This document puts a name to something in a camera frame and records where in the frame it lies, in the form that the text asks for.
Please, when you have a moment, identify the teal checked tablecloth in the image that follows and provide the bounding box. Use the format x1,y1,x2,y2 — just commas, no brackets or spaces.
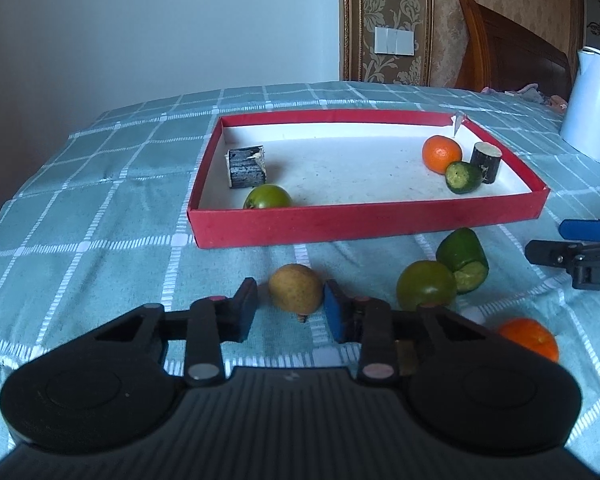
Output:
0,80,600,461

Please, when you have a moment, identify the wooden headboard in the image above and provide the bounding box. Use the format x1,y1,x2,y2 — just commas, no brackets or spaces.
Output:
454,0,573,103

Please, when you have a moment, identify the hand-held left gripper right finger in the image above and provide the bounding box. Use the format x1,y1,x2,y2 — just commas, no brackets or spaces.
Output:
323,279,486,387

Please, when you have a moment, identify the white wall switch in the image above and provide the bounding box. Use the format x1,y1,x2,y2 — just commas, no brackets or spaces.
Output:
373,26,415,56

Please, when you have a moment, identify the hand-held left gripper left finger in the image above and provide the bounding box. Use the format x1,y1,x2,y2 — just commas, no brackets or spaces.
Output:
95,276,259,387

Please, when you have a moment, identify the pink cloth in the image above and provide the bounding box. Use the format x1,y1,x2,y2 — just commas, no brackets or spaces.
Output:
480,82,571,111

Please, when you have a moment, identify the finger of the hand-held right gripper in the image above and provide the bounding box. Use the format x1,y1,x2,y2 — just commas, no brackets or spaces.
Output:
558,215,600,242
525,239,586,267

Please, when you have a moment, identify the orange mandarin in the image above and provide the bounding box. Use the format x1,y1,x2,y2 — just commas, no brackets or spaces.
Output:
422,135,464,175
497,317,560,363

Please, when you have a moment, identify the red cardboard box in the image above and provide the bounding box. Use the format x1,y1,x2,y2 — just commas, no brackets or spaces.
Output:
187,108,551,250

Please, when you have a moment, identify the small green cucumber piece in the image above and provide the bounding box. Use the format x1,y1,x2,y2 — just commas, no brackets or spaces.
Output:
445,161,484,195

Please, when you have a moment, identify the green tomato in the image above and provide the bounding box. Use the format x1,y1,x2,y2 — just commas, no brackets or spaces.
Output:
396,260,458,312
243,183,293,210

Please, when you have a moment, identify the large green cucumber piece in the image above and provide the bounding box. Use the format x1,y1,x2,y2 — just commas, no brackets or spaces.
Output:
436,227,490,295

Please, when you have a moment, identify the white kettle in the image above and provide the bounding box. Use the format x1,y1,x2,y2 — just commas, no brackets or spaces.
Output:
560,46,600,165

